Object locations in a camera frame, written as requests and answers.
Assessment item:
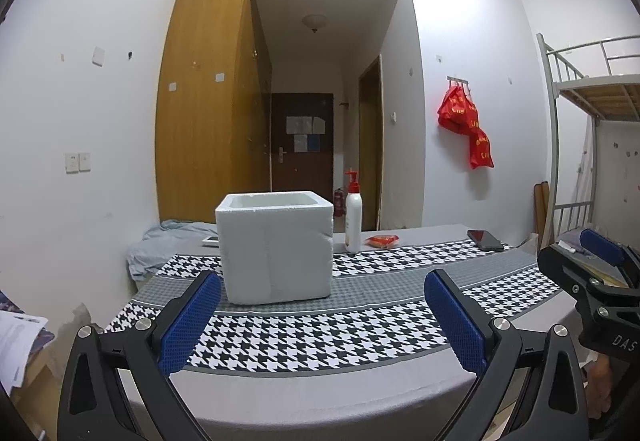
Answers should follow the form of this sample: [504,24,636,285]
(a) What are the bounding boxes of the person's right hand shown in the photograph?
[586,354,613,419]

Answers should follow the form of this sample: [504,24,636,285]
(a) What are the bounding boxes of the grey-blue cloth bundle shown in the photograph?
[125,219,217,282]

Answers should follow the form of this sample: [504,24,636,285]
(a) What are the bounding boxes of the black smartphone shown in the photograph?
[468,230,504,251]

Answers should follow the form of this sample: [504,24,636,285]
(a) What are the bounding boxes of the white styrofoam box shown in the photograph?
[215,191,333,305]

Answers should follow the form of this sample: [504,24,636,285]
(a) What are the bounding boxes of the papers pile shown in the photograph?
[0,293,54,395]

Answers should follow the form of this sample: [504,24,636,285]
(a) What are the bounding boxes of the metal bunk bed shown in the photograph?
[536,34,639,247]

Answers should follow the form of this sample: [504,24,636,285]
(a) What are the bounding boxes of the red hanging bags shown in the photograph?
[437,80,495,169]

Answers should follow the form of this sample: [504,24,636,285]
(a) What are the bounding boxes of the houndstooth table runner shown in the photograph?
[102,235,564,374]

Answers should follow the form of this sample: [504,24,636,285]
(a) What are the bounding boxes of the red snack packet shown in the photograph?
[364,234,400,249]

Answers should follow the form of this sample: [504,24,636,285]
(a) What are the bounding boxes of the wooden wardrobe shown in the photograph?
[155,0,271,222]

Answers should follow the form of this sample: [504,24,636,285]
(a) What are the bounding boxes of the red fire extinguisher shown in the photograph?
[333,188,345,218]

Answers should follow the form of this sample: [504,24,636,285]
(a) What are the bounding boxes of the white pump bottle red top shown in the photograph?
[345,170,362,253]

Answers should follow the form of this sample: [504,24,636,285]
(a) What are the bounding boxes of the dark brown entrance door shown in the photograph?
[271,94,334,201]

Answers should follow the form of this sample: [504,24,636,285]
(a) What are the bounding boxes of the brown side door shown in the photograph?
[358,58,383,231]

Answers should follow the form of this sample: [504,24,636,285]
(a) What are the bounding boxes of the ceiling lamp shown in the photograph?
[302,13,328,34]

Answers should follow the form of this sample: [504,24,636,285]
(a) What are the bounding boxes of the wooden boards against wall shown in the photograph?
[534,181,549,239]

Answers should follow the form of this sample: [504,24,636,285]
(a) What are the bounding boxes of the wall socket pair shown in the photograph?
[64,152,91,175]

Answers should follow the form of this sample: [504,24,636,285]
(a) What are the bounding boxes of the wall coat hook rail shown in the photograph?
[446,75,469,86]

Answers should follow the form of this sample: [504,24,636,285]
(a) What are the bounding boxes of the white wall switch plate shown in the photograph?
[91,47,105,68]

